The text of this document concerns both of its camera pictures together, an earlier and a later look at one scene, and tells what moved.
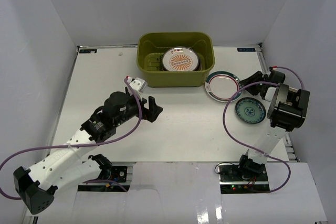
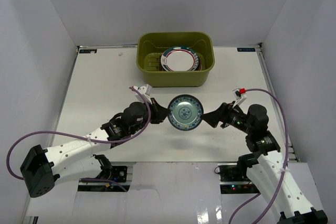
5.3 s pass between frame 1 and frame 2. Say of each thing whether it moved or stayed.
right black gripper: moved
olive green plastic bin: stayed
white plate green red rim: moved
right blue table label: stayed
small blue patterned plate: moved
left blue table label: stayed
